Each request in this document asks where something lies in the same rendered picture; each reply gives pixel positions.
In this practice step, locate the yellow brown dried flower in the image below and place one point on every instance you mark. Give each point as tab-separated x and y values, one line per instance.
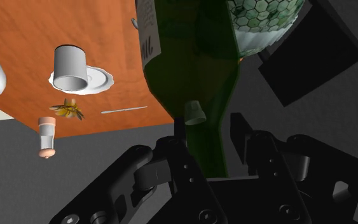
67	110

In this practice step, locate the green hexagon patterned vase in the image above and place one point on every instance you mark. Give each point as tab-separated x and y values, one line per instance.
260	21

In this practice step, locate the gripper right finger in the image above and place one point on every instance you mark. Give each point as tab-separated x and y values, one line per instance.
278	161

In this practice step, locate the dark green glass bottle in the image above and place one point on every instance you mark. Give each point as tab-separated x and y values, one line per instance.
191	62

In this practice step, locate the white saucer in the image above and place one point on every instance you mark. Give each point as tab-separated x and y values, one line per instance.
99	79

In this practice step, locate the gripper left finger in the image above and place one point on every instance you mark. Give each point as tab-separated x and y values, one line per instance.
178	173

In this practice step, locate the small pale grey cup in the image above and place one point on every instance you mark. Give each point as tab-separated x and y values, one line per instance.
194	114

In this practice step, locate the orange wooden table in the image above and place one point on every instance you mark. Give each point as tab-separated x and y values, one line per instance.
26	28

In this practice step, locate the small silver utensil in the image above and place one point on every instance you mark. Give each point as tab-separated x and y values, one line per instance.
134	23

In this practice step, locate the glass shaker with pink caps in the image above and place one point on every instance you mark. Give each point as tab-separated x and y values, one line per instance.
46	136

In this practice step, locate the thin silver knife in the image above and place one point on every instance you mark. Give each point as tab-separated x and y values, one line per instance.
123	109

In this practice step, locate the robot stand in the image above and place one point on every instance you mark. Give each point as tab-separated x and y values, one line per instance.
309	56

